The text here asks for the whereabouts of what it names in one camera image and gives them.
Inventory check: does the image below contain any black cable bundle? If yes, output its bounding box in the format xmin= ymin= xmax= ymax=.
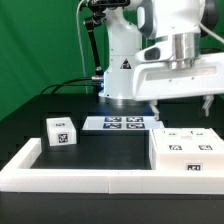
xmin=40 ymin=77 xmax=104 ymax=96

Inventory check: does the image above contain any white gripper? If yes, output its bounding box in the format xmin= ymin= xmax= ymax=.
xmin=132 ymin=53 xmax=224 ymax=121

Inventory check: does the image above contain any white base tag plate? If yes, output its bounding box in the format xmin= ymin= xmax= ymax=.
xmin=83 ymin=116 xmax=164 ymax=131

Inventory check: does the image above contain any white U-shaped fence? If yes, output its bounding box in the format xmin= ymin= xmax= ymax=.
xmin=0 ymin=138 xmax=224 ymax=195

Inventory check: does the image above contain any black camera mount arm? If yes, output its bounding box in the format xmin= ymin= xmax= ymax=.
xmin=78 ymin=0 xmax=131 ymax=83

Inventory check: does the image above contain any small white cube part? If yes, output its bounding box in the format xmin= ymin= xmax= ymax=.
xmin=46 ymin=117 xmax=77 ymax=146

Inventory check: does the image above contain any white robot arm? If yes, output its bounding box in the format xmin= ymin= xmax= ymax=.
xmin=99 ymin=0 xmax=224 ymax=112

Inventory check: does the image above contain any white cabinet body box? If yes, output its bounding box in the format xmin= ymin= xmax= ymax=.
xmin=149 ymin=129 xmax=224 ymax=171

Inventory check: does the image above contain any white thin cable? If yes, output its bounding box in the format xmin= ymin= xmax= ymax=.
xmin=75 ymin=0 xmax=90 ymax=94

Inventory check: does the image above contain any white cabinet door panel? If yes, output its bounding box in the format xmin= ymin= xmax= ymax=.
xmin=181 ymin=128 xmax=224 ymax=153

